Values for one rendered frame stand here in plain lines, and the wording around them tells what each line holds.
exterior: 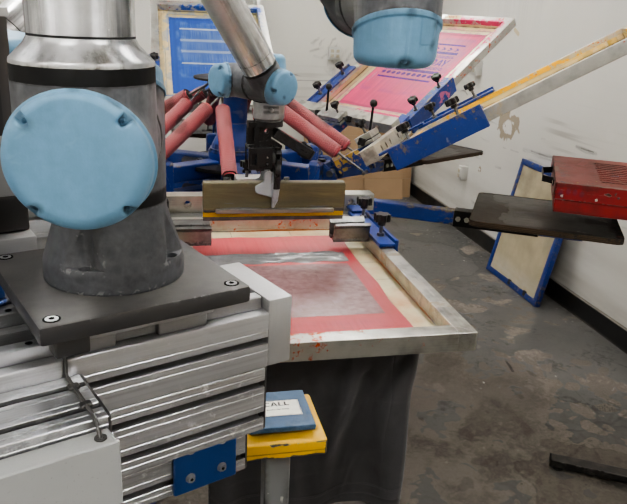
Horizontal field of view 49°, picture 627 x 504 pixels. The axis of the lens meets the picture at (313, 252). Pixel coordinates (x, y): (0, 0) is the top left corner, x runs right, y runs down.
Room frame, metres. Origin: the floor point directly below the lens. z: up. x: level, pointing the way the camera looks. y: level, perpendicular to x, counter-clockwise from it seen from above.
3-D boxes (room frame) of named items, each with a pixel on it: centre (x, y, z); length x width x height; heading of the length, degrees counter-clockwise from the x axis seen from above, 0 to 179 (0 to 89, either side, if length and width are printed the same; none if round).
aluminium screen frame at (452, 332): (1.49, 0.06, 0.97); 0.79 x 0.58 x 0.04; 14
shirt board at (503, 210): (2.32, -0.34, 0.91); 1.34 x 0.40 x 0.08; 74
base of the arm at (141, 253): (0.72, 0.22, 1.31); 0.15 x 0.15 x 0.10
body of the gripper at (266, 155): (1.66, 0.13, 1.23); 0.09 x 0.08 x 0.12; 104
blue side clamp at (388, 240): (1.78, -0.16, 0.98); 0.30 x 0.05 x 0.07; 14
